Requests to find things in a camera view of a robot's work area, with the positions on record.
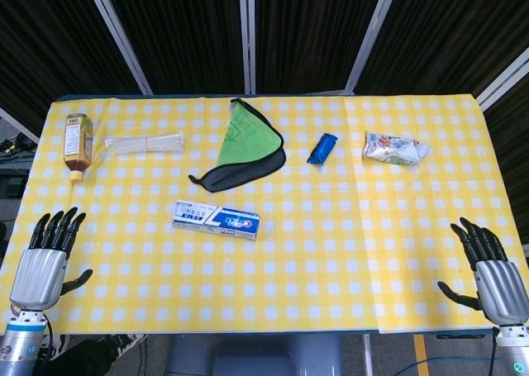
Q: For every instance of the blue white toothpaste box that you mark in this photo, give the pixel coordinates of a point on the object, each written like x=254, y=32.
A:
x=215, y=220

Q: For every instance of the clear pack of wooden sticks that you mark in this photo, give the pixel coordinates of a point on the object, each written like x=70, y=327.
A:
x=144, y=143

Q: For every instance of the brown tea bottle yellow cap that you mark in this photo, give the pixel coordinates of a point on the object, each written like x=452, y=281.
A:
x=77, y=140

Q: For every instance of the yellow white checked tablecloth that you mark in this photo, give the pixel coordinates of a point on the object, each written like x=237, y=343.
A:
x=264, y=244

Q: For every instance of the grey robot base column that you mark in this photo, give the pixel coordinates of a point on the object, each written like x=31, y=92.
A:
x=254, y=357

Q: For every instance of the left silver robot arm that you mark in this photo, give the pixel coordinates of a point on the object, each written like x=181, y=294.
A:
x=20, y=345

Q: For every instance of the white partition frame post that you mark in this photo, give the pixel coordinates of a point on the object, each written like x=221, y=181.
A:
x=502, y=76
x=117, y=35
x=368, y=37
x=247, y=37
x=18, y=124

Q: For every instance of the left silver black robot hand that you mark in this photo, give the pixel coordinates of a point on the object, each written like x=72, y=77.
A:
x=38, y=274

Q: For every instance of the crumpled white snack bag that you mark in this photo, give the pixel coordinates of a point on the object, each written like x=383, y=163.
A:
x=390, y=146

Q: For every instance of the white table leg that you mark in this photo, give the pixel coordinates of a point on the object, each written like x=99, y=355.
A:
x=368, y=355

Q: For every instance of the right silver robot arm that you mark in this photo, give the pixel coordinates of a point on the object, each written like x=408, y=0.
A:
x=514, y=351

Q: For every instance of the blue snack packet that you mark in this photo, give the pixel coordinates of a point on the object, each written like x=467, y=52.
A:
x=322, y=148

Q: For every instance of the green grey microfibre cloth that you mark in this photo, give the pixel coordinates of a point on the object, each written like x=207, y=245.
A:
x=248, y=140

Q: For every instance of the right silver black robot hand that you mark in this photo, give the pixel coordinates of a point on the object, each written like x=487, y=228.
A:
x=498, y=291

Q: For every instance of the black white sneaker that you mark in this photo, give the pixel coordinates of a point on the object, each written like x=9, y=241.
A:
x=126, y=345

